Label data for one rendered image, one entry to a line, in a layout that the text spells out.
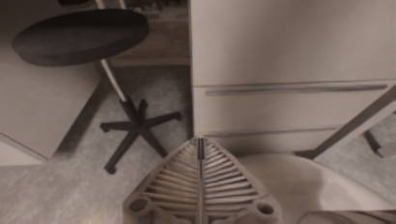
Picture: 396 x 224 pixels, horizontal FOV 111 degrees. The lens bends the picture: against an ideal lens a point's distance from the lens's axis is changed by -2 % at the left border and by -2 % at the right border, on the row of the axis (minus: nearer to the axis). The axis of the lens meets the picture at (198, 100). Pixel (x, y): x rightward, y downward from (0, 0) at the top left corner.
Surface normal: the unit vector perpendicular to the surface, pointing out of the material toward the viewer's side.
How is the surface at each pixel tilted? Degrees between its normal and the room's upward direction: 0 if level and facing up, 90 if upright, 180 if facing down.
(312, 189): 69
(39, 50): 27
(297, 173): 0
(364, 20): 90
